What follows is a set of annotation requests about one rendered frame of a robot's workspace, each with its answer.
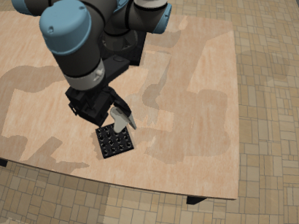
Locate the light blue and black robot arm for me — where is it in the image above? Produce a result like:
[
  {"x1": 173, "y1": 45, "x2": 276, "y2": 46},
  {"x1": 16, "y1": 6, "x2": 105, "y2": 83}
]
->
[{"x1": 11, "y1": 0, "x2": 172, "y2": 90}]

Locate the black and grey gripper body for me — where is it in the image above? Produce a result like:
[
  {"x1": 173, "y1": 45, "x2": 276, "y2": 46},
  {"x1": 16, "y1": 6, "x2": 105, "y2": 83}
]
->
[{"x1": 65, "y1": 72, "x2": 116, "y2": 128}]

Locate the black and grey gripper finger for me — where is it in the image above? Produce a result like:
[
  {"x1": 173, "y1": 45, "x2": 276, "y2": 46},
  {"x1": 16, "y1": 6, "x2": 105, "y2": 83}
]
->
[{"x1": 110, "y1": 93, "x2": 136, "y2": 133}]

